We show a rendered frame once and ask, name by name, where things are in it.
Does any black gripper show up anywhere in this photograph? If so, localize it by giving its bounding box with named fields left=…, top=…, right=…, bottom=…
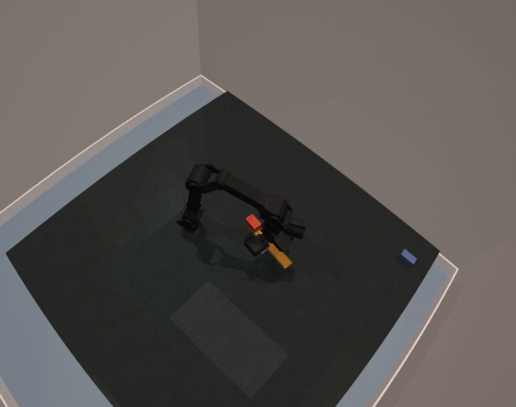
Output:
left=244, top=222, right=282, bottom=257

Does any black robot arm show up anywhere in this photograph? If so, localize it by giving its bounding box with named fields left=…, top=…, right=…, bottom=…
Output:
left=176, top=164, right=308, bottom=252

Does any small blue block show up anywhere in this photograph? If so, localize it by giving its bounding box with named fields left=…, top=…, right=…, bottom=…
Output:
left=397, top=249, right=417, bottom=267

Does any orange bar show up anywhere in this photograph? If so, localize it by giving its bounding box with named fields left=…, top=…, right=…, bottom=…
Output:
left=245, top=214, right=292, bottom=269

